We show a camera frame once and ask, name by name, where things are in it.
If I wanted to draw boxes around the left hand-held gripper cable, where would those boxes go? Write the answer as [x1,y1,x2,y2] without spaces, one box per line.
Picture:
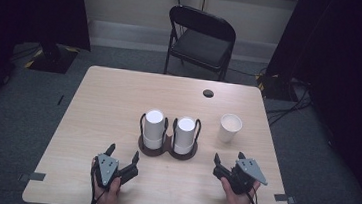
[88,168,110,204]

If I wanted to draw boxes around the single white paper cup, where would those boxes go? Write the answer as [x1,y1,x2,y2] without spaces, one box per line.
[216,112,245,146]

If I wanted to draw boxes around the black stand base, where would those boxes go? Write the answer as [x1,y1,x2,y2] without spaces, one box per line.
[254,71,302,103]
[23,40,81,76]

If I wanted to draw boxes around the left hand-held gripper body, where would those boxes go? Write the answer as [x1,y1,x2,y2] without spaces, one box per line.
[90,152,141,193]

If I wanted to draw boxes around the black curtain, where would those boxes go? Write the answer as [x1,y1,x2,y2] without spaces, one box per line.
[253,0,362,204]

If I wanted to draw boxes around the stack of white paper cups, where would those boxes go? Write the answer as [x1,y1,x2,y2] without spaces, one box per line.
[140,108,167,151]
[172,115,199,156]

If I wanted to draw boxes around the black folding chair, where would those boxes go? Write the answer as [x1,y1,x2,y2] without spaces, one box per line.
[162,4,240,84]

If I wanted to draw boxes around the dark brown double cup holder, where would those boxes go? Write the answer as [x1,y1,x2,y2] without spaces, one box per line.
[136,112,203,163]

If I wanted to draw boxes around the grey tape strip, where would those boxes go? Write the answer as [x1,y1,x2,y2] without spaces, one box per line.
[273,192,297,204]
[17,170,48,184]

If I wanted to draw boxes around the person's left hand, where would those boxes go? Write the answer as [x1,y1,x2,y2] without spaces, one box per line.
[87,158,124,204]

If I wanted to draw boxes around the black floor cables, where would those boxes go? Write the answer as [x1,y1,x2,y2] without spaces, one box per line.
[262,74,317,131]

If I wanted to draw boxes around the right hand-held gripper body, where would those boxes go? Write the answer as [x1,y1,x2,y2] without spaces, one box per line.
[211,155,271,198]

